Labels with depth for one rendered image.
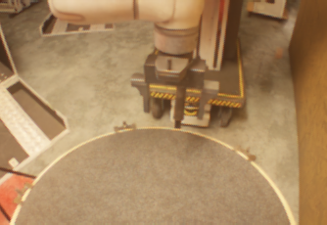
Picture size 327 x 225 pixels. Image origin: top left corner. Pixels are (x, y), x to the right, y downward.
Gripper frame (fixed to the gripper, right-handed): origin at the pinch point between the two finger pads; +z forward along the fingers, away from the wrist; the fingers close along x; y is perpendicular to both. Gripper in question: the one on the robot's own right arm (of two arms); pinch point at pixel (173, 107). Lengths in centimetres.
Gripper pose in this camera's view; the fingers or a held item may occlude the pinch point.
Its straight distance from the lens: 65.6
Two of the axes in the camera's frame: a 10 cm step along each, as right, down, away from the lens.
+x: -9.8, -1.3, 1.4
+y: 1.9, -6.7, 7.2
